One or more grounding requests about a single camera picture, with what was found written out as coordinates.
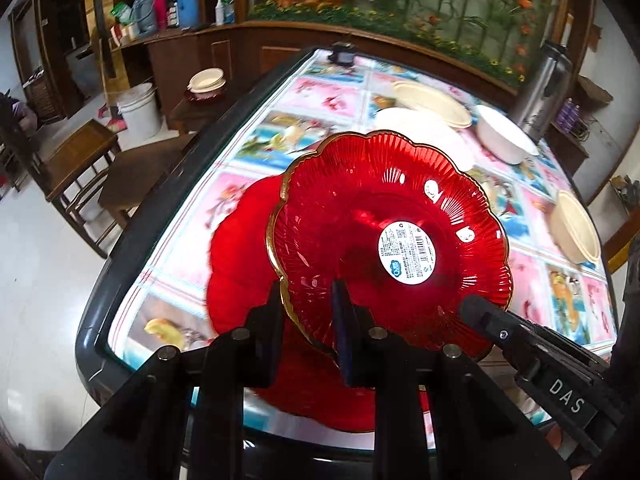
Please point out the stainless steel thermos jug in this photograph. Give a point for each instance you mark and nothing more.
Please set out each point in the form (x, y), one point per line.
(543, 92)

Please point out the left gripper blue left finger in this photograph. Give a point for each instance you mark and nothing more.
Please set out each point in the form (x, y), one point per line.
(266, 326)

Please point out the colourful fruit pattern tablecloth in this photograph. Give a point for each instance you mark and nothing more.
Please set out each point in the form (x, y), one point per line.
(209, 265)

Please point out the small black jar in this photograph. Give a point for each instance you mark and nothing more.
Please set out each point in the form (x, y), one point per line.
(343, 54)

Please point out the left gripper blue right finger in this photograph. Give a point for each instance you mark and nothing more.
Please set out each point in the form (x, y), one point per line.
(351, 328)

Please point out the cream bowl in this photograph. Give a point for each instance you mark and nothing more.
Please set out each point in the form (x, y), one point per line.
(573, 231)
(417, 96)

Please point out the wooden stool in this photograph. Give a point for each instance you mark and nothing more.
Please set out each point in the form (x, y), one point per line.
(74, 174)

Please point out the stacked bowls on side stand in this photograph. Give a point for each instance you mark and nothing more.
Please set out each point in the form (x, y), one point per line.
(206, 85)

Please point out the white plastic bucket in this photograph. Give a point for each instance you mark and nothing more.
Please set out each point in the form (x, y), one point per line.
(139, 111)

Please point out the red glass plate with sticker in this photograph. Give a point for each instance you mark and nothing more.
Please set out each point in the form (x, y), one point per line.
(408, 232)

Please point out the blue water bottle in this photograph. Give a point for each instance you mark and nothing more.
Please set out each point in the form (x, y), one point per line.
(188, 13)

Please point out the white bowl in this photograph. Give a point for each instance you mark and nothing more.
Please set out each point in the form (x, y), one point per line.
(425, 127)
(505, 140)

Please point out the purple bottles pair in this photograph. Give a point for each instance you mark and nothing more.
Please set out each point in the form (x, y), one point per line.
(568, 116)

